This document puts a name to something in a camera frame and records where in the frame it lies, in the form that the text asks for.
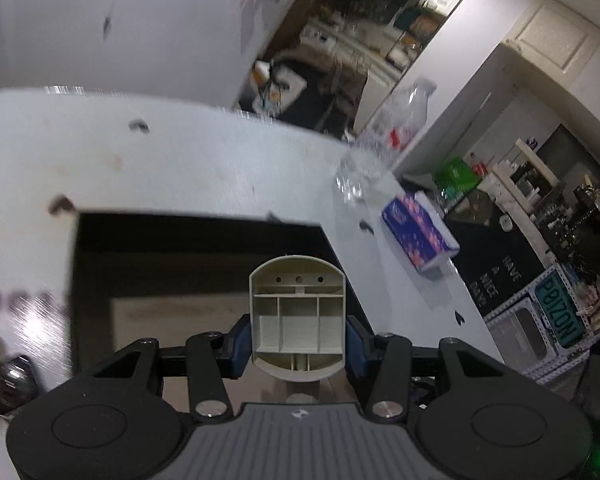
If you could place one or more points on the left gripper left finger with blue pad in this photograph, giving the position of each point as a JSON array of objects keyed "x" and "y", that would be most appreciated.
[{"x": 210, "y": 358}]

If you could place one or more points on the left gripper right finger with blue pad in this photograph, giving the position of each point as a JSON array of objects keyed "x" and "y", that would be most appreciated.
[{"x": 378, "y": 369}]

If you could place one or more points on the black cardboard box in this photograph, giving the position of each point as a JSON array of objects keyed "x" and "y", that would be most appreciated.
[{"x": 148, "y": 255}]

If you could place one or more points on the beige plastic brush holder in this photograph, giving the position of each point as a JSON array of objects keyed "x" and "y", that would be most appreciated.
[{"x": 298, "y": 323}]

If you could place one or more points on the purple tissue pack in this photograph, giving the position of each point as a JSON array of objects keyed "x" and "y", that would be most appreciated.
[{"x": 420, "y": 231}]

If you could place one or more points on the green licence plate sign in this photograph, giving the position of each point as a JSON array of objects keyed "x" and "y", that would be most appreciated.
[{"x": 556, "y": 303}]

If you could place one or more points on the green tissue package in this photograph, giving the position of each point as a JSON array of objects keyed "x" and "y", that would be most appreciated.
[{"x": 455, "y": 178}]

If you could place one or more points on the clear plastic water bottle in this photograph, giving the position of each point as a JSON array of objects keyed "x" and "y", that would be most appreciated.
[{"x": 396, "y": 122}]

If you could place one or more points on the white cartoon tote bag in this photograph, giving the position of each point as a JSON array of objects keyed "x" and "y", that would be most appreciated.
[{"x": 277, "y": 87}]

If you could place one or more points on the brown cloth covered chair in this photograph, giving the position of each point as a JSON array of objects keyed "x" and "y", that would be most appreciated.
[{"x": 329, "y": 102}]

